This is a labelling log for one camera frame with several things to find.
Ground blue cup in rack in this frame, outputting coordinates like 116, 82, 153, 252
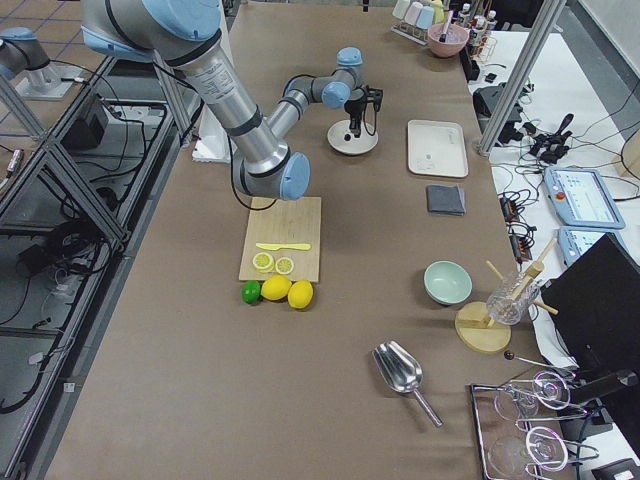
415, 5, 434, 30

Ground blue teach pendant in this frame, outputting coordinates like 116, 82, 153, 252
557, 226, 606, 267
543, 167, 626, 230

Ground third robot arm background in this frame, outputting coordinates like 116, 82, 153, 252
1, 27, 50, 80

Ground white rectangular tray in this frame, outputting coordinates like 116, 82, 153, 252
407, 120, 469, 178

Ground white round plate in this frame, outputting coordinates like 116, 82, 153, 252
327, 120, 378, 156

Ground cream cup in rack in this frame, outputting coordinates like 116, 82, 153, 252
392, 0, 411, 20

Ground yellow lemon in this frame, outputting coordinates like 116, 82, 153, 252
261, 274, 293, 301
287, 280, 314, 310

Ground aluminium frame post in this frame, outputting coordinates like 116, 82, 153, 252
478, 0, 566, 157

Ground mint green bowl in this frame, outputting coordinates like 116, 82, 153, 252
423, 260, 472, 305

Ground grey folded cloth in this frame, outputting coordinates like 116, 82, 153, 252
426, 184, 466, 216

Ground black wood-look tray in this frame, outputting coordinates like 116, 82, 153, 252
469, 384, 564, 479

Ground chrome wine glass holder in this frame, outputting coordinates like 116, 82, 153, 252
507, 370, 600, 471

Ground green lime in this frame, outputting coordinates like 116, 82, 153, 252
241, 280, 261, 305

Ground bamboo cutting board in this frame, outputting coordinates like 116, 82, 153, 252
239, 197, 322, 283

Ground lemon slice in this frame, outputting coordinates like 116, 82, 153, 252
252, 252, 275, 273
274, 257, 295, 275

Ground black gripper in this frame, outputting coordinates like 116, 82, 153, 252
344, 89, 367, 138

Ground pink mixing bowl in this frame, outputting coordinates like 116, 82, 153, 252
427, 23, 469, 58

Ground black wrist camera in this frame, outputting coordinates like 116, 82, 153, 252
363, 85, 384, 113

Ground lemon slice left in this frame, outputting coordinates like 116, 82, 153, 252
252, 252, 275, 273

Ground yellow plastic knife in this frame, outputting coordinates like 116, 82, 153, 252
255, 242, 312, 251

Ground black monitor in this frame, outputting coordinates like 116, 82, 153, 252
542, 233, 639, 373

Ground clear wine glass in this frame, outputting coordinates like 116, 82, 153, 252
488, 426, 569, 479
494, 371, 570, 420

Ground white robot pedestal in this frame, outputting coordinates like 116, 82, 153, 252
192, 105, 230, 164

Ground red wire bottle rack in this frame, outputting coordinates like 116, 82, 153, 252
467, 23, 497, 62

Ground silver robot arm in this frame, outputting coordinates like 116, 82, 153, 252
81, 0, 364, 200

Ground lemon slice right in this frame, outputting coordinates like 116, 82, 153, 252
274, 257, 295, 275

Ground silver metal scoop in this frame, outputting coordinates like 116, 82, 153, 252
372, 340, 444, 428

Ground clear textured glass cup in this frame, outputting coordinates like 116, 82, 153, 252
486, 272, 540, 326

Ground black clamp tool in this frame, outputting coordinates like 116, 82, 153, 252
529, 113, 574, 165

